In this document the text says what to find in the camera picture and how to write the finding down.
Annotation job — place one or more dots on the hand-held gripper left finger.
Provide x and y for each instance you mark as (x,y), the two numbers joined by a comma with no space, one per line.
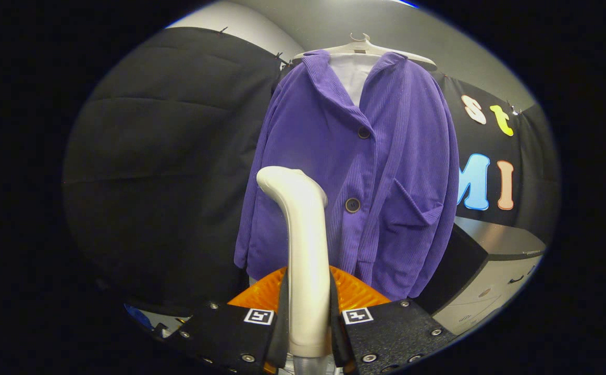
(283,338)

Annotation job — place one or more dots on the white shirt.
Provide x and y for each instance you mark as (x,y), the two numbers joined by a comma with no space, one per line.
(352,78)

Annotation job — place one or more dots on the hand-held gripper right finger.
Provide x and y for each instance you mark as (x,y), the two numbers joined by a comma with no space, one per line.
(335,338)

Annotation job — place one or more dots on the blue object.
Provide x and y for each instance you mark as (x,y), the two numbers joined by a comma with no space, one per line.
(138,316)

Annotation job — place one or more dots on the white garment steamer head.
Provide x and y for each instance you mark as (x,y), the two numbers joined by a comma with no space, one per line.
(308,250)

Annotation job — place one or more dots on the white clothes hanger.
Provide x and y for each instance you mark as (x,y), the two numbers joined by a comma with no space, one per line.
(365,48)

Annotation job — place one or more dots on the grey cabinet with black top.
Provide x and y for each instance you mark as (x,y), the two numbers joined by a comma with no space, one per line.
(495,239)

